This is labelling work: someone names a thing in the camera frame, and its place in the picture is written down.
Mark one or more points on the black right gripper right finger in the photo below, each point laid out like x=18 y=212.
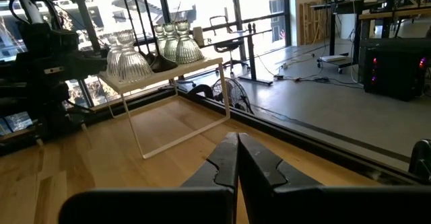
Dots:
x=320 y=207

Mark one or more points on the black office chair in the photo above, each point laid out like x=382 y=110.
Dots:
x=229 y=45

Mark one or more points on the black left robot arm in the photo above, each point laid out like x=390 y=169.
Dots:
x=50 y=116

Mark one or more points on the clear ribbed glass candle holder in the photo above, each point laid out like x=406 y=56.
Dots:
x=170 y=45
x=112 y=61
x=188 y=50
x=161 y=40
x=133 y=66

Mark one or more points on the black metal candlestick holder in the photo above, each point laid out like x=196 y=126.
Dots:
x=129 y=15
x=165 y=65
x=149 y=58

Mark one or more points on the wooden pallet frames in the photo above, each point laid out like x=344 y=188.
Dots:
x=313 y=22

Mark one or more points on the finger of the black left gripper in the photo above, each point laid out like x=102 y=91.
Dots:
x=94 y=63
x=92 y=72

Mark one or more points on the white box on dolly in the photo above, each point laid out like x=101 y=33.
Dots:
x=332 y=58

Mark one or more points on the black computer tower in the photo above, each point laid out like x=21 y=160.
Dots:
x=394 y=69

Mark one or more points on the black aluminium table frame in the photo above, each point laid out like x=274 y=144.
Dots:
x=303 y=138

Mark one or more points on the black standing desk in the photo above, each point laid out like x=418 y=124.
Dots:
x=250 y=59

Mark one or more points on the beige cylinder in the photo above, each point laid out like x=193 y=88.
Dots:
x=198 y=35

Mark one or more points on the grey metal pole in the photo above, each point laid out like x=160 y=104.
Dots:
x=28 y=5

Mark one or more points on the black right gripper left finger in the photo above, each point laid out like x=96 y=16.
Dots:
x=151 y=207

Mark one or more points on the black floor fan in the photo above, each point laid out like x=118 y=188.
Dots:
x=232 y=94

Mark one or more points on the wooden top workbench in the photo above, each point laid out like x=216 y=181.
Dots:
x=387 y=14

